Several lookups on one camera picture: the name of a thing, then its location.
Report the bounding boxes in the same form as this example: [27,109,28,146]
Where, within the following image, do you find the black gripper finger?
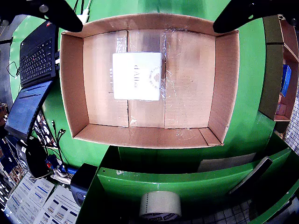
[213,0,299,34]
[0,0,84,33]

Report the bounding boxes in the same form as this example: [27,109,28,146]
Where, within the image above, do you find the blue product box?
[281,64,292,98]

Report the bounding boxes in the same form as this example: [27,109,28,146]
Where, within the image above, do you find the white product box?
[112,52,163,101]

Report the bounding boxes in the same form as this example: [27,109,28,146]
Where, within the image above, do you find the open brown cardboard box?
[263,14,299,63]
[258,42,299,122]

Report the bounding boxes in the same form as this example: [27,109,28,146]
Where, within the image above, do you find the large flat cardboard tray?
[59,13,241,150]

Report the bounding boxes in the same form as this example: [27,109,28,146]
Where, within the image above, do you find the grey cardboard sheet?
[197,153,257,173]

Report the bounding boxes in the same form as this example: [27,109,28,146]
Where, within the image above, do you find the black box device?
[69,163,98,207]

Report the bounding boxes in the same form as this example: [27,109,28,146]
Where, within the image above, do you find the white power adapter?
[76,7,91,24]

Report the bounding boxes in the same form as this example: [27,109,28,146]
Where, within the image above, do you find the black laptop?
[4,20,58,142]

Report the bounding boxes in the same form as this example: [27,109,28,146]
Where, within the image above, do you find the black white patterned card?
[32,112,58,149]

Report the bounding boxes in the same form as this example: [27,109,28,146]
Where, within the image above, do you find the white power strip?
[45,154,72,178]

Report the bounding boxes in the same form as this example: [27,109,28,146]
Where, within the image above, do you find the black smartphone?
[228,156,273,195]

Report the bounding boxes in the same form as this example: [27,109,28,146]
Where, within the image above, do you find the green metal workstation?
[76,133,299,224]

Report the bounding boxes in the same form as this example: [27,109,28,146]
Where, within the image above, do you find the white printed paper sheets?
[6,172,81,224]

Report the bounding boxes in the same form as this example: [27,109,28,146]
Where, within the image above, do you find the beige tape roll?
[139,190,182,221]

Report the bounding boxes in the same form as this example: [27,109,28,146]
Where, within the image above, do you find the black cable bundle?
[50,120,70,168]

